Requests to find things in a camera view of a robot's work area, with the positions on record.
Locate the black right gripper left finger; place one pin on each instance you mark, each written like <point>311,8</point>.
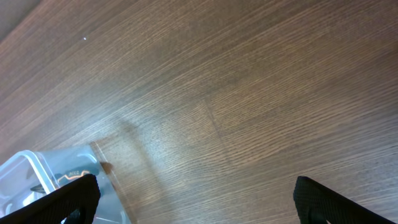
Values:
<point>75,202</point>

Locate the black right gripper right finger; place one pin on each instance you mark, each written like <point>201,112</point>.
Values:
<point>316,203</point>

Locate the orange black pliers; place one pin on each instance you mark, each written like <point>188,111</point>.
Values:
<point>59,180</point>

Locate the clear plastic container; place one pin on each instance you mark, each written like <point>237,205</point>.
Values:
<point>28,176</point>

